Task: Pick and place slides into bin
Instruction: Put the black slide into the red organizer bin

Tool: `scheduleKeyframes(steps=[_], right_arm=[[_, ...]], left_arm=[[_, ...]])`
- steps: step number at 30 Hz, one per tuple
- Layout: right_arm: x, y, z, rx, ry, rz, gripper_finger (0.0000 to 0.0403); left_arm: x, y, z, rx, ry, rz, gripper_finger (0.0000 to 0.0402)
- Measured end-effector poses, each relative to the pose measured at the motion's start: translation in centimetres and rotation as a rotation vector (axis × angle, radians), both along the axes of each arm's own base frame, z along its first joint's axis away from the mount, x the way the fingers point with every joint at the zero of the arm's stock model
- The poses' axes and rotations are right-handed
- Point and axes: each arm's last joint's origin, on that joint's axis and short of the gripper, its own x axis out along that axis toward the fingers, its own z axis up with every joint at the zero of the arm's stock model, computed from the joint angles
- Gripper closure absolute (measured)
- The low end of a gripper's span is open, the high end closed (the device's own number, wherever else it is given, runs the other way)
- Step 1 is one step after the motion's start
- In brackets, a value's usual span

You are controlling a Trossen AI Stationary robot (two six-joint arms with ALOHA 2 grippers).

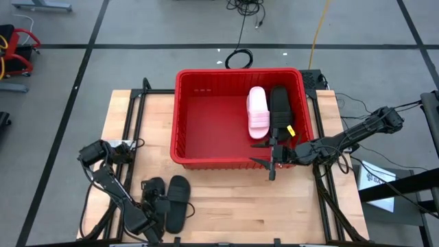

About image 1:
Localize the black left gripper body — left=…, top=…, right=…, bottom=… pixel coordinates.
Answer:
left=140, top=180, right=171, bottom=244

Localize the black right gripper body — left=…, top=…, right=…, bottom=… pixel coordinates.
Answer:
left=268, top=128, right=315, bottom=182

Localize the black foam slide sandal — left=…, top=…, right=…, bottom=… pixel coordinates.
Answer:
left=165, top=174, right=191, bottom=235
left=141, top=176, right=167, bottom=237
left=269, top=85, right=295, bottom=142

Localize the pink foam slide sandal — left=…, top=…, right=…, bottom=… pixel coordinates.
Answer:
left=246, top=86, right=271, bottom=140

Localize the red plastic bin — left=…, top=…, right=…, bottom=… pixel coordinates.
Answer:
left=169, top=67, right=315, bottom=171

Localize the black vented box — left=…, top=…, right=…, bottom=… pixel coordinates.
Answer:
left=297, top=69, right=327, bottom=91

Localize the white paper sheet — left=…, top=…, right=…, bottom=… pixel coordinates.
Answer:
left=356, top=160, right=397, bottom=213

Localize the black beam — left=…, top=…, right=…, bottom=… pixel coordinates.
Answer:
left=358, top=167, right=439, bottom=203

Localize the grey side table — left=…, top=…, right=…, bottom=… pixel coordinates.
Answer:
left=351, top=163, right=433, bottom=247

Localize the black floor object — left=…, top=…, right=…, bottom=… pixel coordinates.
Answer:
left=0, top=111, right=12, bottom=138

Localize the grey metal foot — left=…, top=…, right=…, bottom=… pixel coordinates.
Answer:
left=0, top=80, right=30, bottom=94

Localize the red cart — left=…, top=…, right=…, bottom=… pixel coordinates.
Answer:
left=0, top=23, right=41, bottom=79

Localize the grey metal bar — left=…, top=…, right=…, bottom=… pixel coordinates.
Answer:
left=10, top=0, right=73, bottom=13

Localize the black aluminium frame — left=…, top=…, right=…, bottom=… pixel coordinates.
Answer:
left=301, top=87, right=370, bottom=243
left=77, top=77, right=176, bottom=241

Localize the black coiled cable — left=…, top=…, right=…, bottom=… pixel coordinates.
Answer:
left=224, top=10, right=254, bottom=69

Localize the yellow cable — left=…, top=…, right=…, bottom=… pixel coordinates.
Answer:
left=307, top=0, right=332, bottom=71

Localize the black cable bundle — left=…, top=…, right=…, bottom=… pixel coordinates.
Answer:
left=225, top=0, right=267, bottom=28

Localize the grey padded post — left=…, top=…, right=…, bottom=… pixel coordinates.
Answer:
left=420, top=91, right=439, bottom=158

